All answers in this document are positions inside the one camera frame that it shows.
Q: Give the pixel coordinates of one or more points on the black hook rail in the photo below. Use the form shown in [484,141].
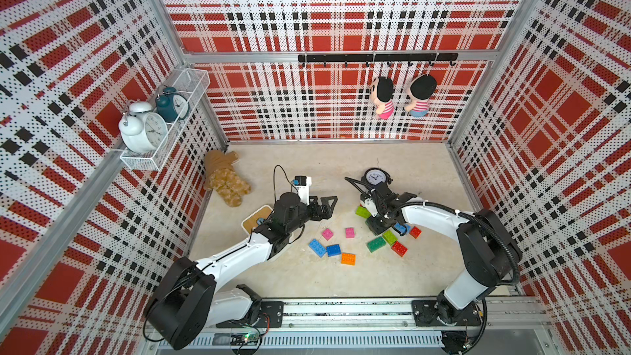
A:
[374,58]

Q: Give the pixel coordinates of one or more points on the blue square block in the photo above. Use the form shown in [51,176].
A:
[333,250]

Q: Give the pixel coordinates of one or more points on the light blue block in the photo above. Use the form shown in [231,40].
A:
[400,229]
[317,248]

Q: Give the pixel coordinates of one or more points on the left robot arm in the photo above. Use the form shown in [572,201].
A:
[191,296]

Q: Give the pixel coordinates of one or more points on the lime long block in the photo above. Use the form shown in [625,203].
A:
[362,212]

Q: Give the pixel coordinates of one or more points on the red block front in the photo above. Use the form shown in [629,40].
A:
[399,249]

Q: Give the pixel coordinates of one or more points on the white tray with wood lid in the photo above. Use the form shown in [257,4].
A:
[256,219]

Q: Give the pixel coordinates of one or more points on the teal alarm clock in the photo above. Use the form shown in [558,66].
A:
[171,105]

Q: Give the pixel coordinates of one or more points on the electronics board with wires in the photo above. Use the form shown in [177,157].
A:
[241,342]

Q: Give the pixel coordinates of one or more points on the lime block small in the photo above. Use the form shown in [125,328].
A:
[389,237]

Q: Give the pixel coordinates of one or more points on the white alarm clock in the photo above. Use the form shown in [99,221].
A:
[142,129]

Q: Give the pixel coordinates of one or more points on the brown teddy bear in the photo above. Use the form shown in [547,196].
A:
[221,177]

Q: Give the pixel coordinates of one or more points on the pink block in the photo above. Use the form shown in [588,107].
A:
[327,234]
[349,232]

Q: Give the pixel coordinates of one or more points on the black round table clock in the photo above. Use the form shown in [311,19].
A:
[375,176]

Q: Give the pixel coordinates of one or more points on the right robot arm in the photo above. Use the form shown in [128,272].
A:
[490,255]

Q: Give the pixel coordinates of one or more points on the doll with pink stripes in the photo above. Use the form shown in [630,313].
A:
[382,90]

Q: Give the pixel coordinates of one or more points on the white wire shelf basket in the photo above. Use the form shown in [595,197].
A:
[192,84]

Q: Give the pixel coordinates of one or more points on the green block front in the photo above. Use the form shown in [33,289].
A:
[376,244]

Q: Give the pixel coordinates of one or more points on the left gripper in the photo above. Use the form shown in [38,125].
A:
[326,213]

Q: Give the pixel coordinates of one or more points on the orange block front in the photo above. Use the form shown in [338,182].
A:
[348,259]

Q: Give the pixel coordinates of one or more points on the light blue block right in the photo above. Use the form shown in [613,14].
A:
[400,229]

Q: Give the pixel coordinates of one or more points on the light blue block left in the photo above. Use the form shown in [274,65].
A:
[317,248]

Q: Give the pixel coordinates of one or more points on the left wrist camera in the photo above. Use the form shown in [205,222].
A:
[302,185]

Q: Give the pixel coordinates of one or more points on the doll with blue shorts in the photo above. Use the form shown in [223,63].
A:
[420,91]

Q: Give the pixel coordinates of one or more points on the small red block right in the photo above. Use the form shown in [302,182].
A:
[415,232]

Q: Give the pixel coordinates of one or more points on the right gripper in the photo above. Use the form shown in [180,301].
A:
[374,227]

